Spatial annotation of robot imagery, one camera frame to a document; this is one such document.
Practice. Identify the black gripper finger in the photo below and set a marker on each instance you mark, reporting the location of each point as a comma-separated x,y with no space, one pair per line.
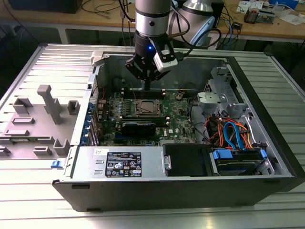
157,76
132,66

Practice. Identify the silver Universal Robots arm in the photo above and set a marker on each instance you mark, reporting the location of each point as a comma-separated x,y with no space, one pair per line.
152,14

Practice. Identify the long black RAM slot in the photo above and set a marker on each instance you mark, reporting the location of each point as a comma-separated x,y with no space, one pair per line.
157,95
157,90

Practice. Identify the round coin battery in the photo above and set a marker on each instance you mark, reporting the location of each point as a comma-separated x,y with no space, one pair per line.
179,96

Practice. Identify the green motherboard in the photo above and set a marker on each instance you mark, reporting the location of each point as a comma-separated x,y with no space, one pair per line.
176,119

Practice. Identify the black graphics card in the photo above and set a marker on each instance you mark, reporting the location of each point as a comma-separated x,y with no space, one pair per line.
138,128

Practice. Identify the white label sheet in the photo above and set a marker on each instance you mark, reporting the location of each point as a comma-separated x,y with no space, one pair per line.
214,43

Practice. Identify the upright black desktop box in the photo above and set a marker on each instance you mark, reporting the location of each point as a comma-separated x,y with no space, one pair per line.
220,14

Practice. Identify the small black box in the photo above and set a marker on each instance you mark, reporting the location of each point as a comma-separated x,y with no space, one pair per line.
237,25

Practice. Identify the large black computer box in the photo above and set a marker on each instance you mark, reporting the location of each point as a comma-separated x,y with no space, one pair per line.
47,6

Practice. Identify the silver power supply with label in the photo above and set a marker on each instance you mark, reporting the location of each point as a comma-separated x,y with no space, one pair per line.
85,162

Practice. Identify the grey plastic parts rack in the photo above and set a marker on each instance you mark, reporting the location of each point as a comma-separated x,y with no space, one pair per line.
40,124

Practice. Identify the wooden desk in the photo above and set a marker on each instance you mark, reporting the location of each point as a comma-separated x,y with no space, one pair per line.
35,14

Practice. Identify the copper heat sink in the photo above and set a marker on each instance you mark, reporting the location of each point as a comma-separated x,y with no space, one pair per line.
251,15

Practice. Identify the white printed paper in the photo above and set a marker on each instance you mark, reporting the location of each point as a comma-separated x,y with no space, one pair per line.
250,4

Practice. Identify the black open PC case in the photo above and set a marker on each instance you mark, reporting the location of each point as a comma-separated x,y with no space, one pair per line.
155,195

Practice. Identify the hard disk in blue carrier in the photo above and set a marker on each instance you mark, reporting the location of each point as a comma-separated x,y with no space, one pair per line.
234,168

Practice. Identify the small blue case latch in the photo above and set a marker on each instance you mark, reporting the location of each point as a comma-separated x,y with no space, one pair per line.
56,164

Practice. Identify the grey metal device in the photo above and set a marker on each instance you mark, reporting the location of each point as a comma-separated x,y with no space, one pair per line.
267,15

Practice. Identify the green RAM stick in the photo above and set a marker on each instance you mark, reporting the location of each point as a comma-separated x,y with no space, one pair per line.
21,140

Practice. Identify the white paper sheet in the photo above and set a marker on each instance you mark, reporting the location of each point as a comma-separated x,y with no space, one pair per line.
291,19

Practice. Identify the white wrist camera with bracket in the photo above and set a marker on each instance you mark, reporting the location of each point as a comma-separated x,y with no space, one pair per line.
166,65

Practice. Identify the grey plastic bracket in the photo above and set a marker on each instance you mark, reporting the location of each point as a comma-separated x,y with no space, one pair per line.
203,100

